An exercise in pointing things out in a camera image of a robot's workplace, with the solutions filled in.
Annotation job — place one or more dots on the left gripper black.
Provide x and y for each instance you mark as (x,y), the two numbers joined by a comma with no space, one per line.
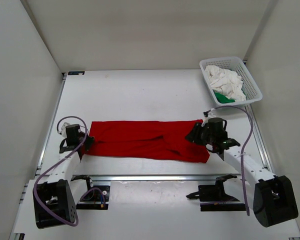
(90,140)

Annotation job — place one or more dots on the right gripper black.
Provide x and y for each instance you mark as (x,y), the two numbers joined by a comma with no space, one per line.
(192,136)

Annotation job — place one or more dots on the red t shirt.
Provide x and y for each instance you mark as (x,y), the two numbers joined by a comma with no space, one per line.
(157,140)

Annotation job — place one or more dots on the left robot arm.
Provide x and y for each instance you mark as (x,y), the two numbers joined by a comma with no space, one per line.
(55,198)

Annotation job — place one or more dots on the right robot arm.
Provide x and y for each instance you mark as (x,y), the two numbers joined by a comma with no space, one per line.
(269,197)

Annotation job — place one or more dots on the green t shirt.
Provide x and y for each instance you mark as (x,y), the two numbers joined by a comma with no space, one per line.
(223,99)

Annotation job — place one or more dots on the white t shirt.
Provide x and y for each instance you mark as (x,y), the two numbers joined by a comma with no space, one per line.
(225,82)

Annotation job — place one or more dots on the white plastic basket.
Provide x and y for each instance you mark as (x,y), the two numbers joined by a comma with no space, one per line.
(234,63)

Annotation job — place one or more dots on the blue label sticker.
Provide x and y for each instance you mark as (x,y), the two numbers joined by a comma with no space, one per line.
(76,73)

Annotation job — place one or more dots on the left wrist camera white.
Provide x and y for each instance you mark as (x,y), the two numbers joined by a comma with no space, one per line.
(62,130)

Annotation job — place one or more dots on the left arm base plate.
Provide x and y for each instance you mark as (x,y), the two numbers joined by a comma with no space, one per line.
(90,193)

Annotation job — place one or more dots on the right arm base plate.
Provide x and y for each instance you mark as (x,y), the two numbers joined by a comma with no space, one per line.
(213,197)

